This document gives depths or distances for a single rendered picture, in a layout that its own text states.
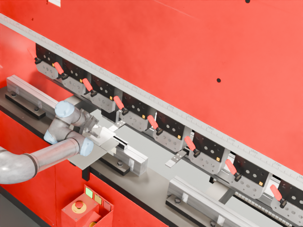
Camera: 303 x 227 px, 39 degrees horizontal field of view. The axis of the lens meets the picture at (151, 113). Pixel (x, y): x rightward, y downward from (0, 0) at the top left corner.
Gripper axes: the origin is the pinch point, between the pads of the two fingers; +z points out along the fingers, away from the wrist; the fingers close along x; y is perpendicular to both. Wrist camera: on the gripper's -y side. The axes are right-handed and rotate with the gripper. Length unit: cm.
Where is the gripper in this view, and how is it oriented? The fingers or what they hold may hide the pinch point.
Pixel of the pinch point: (93, 134)
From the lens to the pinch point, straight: 219.6
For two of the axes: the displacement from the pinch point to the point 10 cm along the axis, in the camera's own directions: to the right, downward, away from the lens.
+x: -7.9, -4.4, 4.3
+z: 3.0, 3.3, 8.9
